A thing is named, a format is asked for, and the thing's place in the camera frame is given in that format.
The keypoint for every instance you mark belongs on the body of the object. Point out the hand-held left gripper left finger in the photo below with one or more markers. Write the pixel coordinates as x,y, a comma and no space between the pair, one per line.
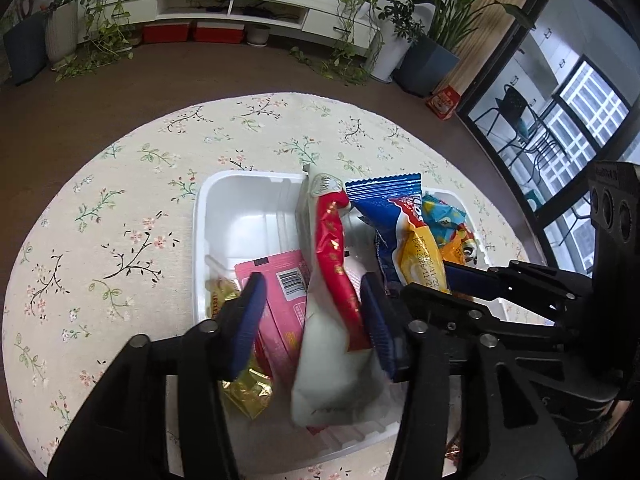
247,320

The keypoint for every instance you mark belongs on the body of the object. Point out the blue orange cartoon snack packet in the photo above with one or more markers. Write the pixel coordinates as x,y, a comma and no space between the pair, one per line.
445,222

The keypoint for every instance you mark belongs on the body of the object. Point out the trailing green plant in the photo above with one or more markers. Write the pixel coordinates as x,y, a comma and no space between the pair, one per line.
365,15

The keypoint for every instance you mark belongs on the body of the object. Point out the floral tablecloth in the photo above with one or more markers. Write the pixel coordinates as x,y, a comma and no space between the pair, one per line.
110,240

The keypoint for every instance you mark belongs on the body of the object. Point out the hot pink snack packet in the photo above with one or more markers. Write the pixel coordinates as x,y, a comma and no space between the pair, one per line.
282,285

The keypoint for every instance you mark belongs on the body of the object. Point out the red paper bag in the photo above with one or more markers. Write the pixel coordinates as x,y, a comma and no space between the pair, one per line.
444,102

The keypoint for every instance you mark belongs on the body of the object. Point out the white low cabinet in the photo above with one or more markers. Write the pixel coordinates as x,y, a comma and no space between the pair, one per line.
280,10

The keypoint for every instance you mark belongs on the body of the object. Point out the trailing ivy plant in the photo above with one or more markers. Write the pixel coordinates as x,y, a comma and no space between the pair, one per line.
107,15

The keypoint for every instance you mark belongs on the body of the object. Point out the white tall planter pot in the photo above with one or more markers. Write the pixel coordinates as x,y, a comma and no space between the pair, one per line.
389,57

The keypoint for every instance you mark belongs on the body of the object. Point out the white plastic tray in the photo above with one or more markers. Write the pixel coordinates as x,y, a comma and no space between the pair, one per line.
245,220

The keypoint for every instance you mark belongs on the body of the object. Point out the white ribbed planter pot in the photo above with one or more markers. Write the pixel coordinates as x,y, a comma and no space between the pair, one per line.
62,32

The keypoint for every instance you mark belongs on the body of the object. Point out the small white flower pot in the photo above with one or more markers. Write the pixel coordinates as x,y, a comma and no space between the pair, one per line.
258,35

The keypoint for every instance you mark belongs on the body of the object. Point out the black metal chair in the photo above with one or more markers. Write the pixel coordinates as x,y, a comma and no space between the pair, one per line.
517,110

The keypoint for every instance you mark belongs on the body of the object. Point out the blue snack packet yellow picture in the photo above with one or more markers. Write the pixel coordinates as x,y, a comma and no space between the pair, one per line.
395,225

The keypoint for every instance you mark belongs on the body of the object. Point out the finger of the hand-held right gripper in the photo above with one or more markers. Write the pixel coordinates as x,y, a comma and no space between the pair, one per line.
450,307
470,280

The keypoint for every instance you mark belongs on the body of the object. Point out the dark blue planter pot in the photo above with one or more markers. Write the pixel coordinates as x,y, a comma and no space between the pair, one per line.
425,67

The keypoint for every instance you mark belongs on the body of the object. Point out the dark grey planter pot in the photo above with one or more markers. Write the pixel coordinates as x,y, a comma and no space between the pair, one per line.
25,50

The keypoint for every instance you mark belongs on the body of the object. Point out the gold snack packet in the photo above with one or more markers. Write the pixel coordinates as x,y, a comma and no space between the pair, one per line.
242,392

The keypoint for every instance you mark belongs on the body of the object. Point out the white snack packet red stripe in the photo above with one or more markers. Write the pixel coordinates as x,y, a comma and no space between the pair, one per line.
325,360

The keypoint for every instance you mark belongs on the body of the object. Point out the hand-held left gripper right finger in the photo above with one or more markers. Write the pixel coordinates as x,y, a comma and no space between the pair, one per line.
377,330

